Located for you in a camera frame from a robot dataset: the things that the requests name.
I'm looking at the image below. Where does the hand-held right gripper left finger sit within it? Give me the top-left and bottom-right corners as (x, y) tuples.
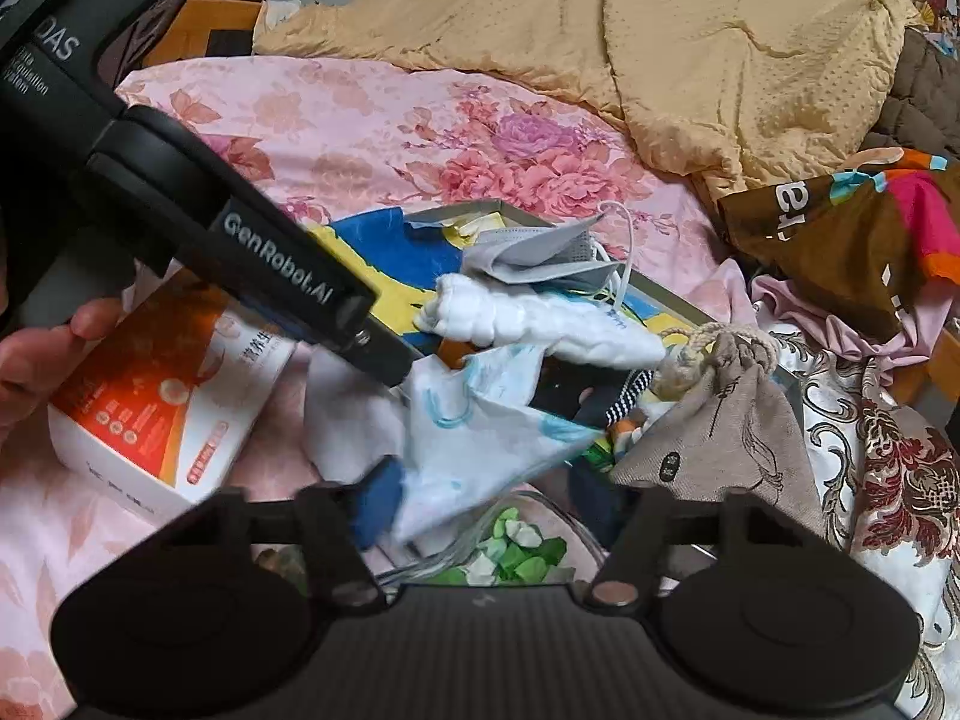
(159, 456), (411, 610)

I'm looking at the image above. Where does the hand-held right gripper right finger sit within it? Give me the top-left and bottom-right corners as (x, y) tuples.
(567, 456), (805, 608)

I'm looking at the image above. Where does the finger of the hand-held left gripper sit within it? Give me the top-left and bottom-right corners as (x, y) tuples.
(328, 313), (416, 392)

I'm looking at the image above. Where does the black sock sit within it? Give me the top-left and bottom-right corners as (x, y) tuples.
(531, 367), (653, 432)

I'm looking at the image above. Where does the white blue printed cloth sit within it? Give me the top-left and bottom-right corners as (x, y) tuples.
(394, 345), (605, 545)

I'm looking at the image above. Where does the beige drawstring pouch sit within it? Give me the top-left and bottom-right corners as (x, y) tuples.
(607, 321), (826, 537)

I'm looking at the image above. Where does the white fluffy cloth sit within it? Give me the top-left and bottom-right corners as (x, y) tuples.
(416, 274), (668, 372)

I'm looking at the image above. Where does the grey face mask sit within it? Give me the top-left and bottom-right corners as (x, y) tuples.
(459, 202), (638, 316)

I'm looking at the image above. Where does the grey cardboard box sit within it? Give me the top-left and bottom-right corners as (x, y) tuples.
(300, 199), (796, 391)

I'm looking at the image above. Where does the person's left hand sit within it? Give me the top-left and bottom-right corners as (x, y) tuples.
(0, 297), (127, 432)

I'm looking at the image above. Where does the bag of green white pieces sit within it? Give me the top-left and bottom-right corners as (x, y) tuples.
(371, 491), (601, 587)

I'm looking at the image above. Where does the pink floral bed sheet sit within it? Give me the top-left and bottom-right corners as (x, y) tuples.
(0, 56), (751, 720)

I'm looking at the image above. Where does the pale yellow small cloth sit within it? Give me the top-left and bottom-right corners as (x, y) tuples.
(442, 211), (500, 245)

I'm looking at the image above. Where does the orange and white box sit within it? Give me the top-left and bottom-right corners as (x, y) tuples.
(46, 289), (299, 527)

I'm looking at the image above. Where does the gold patterned satin quilt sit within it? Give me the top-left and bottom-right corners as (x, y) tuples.
(750, 315), (960, 720)

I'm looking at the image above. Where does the wooden bed end board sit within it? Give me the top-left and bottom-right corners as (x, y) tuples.
(892, 345), (946, 406)

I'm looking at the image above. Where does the brown multicoloured cloth bag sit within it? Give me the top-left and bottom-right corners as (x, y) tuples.
(716, 148), (960, 323)

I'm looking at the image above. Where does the yellow quilt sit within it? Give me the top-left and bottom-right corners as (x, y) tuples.
(255, 0), (931, 200)

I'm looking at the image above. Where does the brown quilted jacket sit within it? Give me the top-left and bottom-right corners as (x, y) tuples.
(874, 26), (960, 158)

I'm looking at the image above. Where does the colourful printed cloth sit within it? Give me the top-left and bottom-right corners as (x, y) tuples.
(919, 0), (960, 61)

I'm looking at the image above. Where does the wooden bed side rail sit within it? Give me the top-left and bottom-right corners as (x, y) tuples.
(161, 0), (263, 68)

